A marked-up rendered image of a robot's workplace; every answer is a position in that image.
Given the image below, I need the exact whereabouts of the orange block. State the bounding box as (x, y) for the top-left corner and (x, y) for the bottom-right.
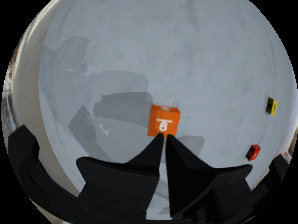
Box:
(148, 105), (181, 139)

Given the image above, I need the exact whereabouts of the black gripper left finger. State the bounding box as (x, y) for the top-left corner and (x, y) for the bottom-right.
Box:
(76, 133), (165, 212)

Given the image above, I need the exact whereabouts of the red block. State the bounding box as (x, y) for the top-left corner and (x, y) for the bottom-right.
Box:
(245, 144), (261, 161)

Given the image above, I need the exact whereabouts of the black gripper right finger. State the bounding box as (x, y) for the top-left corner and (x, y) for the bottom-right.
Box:
(165, 135), (253, 217)

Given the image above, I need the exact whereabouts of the yellow block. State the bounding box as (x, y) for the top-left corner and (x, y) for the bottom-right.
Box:
(266, 97), (278, 116)

